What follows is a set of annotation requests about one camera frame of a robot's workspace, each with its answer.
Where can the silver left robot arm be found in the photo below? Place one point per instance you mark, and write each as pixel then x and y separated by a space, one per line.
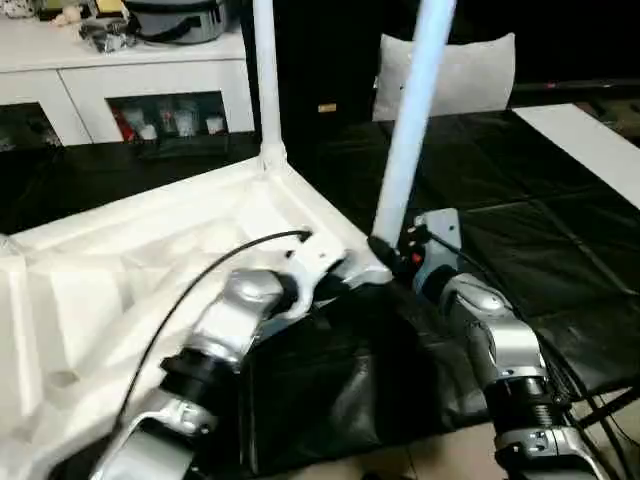
pixel 225 320

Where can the black cabinet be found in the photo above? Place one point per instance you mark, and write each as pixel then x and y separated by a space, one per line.
pixel 320 60

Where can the black metal bench leg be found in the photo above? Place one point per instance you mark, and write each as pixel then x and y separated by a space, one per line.
pixel 612 400

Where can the white board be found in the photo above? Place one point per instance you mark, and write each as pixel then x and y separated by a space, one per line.
pixel 585 145

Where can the white cabinet with glass doors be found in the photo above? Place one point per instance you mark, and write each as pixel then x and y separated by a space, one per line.
pixel 120 80

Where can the white plastic table leg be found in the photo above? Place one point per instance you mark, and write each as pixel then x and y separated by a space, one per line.
pixel 268 80
pixel 410 120

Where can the grey cushion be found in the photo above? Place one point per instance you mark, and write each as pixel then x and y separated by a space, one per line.
pixel 470 75

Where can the dark gear on cabinet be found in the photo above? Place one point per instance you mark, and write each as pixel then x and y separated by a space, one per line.
pixel 170 20

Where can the small yellow label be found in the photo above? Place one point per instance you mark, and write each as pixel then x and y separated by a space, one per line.
pixel 327 107

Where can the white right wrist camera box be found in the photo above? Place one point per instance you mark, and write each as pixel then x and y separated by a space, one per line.
pixel 438 232

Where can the black work mat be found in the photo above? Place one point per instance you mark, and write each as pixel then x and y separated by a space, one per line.
pixel 540 240

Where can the white plastic table top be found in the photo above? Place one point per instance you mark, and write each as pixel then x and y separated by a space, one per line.
pixel 100 280

